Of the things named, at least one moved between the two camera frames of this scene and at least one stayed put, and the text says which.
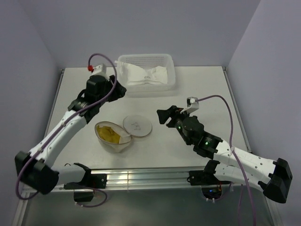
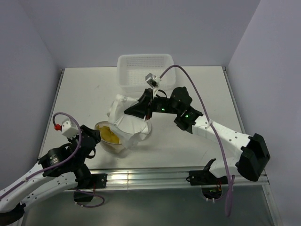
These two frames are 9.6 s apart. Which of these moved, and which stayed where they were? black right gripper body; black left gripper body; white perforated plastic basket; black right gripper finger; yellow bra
Moved: black left gripper body; black right gripper finger; black right gripper body
Stayed: white perforated plastic basket; yellow bra
